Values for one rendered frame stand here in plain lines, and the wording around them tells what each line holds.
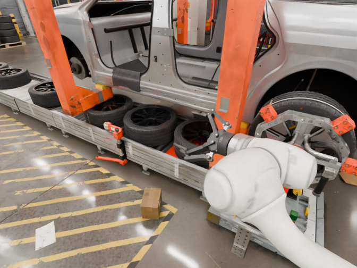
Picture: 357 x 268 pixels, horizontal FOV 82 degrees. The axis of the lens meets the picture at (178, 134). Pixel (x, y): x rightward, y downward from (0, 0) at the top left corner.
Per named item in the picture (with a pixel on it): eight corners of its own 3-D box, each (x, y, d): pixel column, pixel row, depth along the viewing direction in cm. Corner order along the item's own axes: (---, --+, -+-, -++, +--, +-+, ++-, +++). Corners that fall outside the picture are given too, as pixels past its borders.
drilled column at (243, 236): (246, 247, 169) (257, 217, 146) (243, 258, 162) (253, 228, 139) (234, 241, 174) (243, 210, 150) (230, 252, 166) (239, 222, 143)
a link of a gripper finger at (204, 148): (219, 143, 67) (219, 147, 66) (189, 155, 72) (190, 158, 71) (213, 138, 64) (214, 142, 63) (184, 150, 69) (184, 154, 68)
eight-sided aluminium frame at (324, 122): (324, 189, 146) (362, 124, 116) (324, 195, 142) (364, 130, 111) (247, 163, 169) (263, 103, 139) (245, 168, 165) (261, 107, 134)
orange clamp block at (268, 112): (278, 114, 138) (270, 103, 137) (275, 118, 133) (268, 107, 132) (268, 118, 143) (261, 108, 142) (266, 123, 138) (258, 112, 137)
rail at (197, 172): (218, 187, 201) (220, 171, 188) (214, 194, 194) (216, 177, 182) (61, 122, 304) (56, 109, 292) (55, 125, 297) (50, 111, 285)
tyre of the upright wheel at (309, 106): (292, 176, 183) (377, 137, 137) (289, 194, 166) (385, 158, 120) (238, 125, 185) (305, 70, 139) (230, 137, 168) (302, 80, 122)
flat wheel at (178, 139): (232, 137, 254) (236, 120, 241) (231, 174, 201) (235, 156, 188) (181, 130, 267) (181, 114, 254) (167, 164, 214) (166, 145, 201)
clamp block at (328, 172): (331, 169, 118) (335, 162, 115) (331, 179, 111) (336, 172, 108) (321, 166, 120) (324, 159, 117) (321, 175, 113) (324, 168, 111)
